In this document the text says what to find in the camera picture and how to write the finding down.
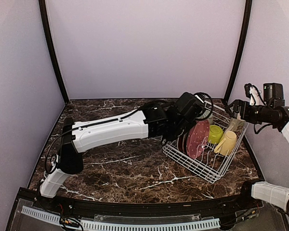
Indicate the yellow mug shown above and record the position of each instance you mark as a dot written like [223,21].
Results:
[226,144]

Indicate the black left corner post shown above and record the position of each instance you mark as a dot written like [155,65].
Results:
[51,50]

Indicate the white slotted cable duct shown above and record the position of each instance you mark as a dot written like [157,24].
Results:
[116,223]

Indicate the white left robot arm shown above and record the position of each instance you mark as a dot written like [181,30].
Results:
[154,119]

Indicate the patterned beige tall mug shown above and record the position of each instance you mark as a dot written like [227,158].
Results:
[235,125]

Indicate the black right corner post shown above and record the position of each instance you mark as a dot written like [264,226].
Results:
[239,51]

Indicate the pink polka dot plate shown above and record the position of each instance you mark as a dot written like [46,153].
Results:
[197,139]

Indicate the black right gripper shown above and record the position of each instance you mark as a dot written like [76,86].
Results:
[244,113]

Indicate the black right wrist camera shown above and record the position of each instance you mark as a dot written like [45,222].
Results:
[273,94]

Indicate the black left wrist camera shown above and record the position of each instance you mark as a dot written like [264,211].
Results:
[189,106]

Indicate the lime green bowl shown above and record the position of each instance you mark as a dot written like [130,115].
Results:
[215,134]

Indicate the white wire dish rack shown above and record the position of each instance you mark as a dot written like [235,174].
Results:
[209,166]

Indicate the red teal floral plate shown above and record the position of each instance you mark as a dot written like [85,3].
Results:
[182,143]

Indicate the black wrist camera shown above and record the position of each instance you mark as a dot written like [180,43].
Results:
[189,106]
[273,94]

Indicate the black corner post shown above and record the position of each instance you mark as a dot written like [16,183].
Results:
[239,51]
[51,50]

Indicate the black front table rail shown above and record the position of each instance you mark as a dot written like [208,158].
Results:
[224,208]

